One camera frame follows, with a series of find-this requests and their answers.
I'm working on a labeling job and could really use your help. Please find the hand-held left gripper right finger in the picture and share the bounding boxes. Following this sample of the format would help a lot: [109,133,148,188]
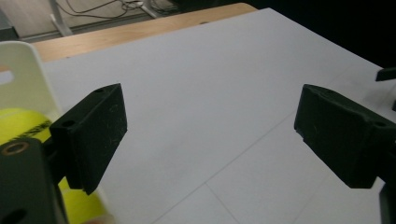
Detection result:
[293,83,396,189]

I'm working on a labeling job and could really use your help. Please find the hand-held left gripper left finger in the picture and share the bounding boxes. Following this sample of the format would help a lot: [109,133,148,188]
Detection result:
[49,83,128,195]

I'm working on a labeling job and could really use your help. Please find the yellow-green tennis ball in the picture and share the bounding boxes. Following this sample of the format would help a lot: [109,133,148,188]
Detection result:
[0,107,106,224]

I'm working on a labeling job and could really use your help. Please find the white plastic basket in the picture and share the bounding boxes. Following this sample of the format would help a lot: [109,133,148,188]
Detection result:
[0,40,118,224]

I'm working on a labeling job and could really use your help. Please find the wooden table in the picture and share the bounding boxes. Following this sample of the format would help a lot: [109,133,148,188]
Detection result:
[31,2,259,63]

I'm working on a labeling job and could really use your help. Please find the white board mat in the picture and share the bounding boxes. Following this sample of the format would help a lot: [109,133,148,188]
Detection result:
[41,7,396,224]

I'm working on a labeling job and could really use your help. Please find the tangled black floor cables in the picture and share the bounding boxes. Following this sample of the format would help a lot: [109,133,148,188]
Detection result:
[64,0,176,21]

